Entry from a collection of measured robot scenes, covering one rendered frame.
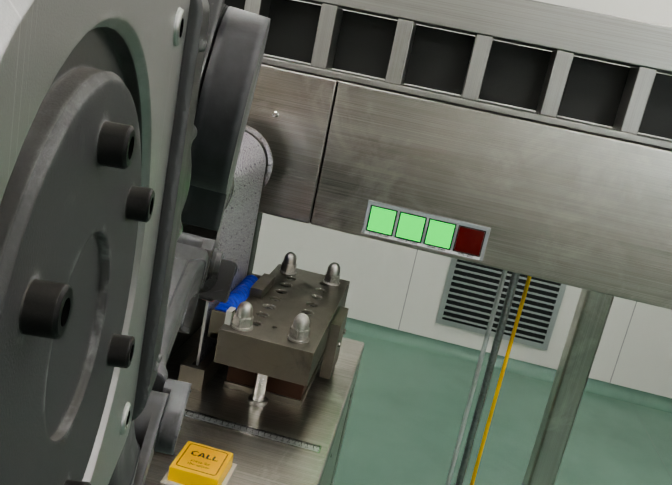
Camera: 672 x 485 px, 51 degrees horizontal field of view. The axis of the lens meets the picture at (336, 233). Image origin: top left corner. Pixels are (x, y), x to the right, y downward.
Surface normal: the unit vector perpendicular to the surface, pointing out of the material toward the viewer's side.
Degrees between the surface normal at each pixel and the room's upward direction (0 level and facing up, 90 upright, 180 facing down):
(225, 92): 77
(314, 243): 90
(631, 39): 90
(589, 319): 90
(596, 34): 90
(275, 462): 0
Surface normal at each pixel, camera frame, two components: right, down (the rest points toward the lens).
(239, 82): 0.15, -0.07
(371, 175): -0.16, 0.22
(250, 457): 0.19, -0.95
